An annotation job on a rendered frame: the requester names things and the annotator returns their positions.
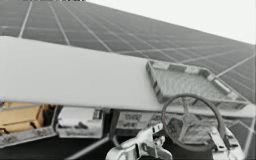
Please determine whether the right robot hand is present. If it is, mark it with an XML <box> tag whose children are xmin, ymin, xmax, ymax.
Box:
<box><xmin>208</xmin><ymin>126</ymin><xmax>240</xmax><ymax>153</ymax></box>

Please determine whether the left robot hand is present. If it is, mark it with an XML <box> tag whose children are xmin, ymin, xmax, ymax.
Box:
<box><xmin>133</xmin><ymin>122</ymin><xmax>165</xmax><ymax>148</ymax></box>

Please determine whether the dark steering wheel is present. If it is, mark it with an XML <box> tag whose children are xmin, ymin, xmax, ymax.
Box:
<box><xmin>160</xmin><ymin>93</ymin><xmax>227</xmax><ymax>153</ymax></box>

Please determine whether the grey mesh tray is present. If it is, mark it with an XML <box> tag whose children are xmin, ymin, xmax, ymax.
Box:
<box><xmin>145</xmin><ymin>59</ymin><xmax>250</xmax><ymax>110</ymax></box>

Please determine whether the grey table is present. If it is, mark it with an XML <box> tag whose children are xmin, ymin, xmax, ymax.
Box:
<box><xmin>0</xmin><ymin>35</ymin><xmax>256</xmax><ymax>119</ymax></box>

